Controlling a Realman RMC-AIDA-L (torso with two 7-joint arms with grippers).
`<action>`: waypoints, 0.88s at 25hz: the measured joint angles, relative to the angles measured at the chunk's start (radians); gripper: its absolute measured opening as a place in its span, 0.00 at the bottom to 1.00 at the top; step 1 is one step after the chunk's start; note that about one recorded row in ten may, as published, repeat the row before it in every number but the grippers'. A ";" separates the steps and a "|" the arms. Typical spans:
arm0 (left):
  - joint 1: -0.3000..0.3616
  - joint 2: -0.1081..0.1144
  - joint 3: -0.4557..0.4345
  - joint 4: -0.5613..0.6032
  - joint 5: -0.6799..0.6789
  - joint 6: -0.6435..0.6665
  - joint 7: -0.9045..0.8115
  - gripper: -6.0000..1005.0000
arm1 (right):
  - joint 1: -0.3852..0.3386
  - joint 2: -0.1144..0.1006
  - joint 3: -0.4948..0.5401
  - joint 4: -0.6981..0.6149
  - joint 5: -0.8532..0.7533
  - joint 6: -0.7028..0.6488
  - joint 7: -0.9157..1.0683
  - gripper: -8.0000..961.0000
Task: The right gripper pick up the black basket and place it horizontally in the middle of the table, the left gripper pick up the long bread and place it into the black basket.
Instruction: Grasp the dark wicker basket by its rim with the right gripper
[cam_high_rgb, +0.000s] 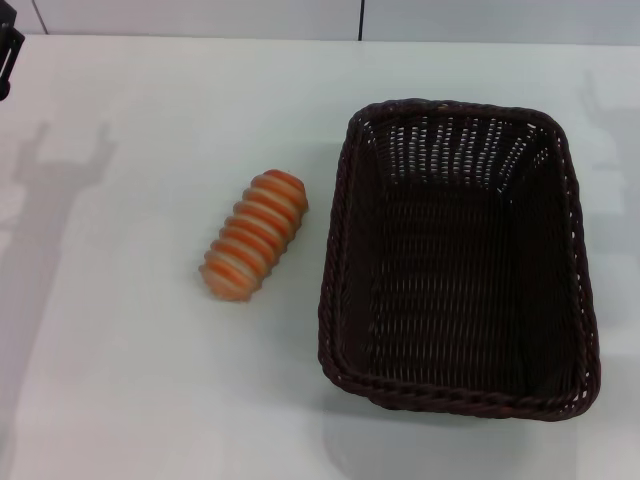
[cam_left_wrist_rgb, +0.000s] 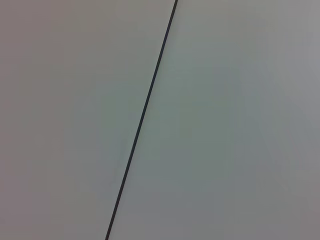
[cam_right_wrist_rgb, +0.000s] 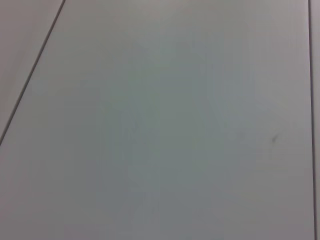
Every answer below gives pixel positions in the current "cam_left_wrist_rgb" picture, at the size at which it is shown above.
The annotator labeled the thin black panel seam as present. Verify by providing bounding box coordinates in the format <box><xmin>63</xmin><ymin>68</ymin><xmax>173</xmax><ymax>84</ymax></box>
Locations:
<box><xmin>104</xmin><ymin>0</ymin><xmax>179</xmax><ymax>240</ymax></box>

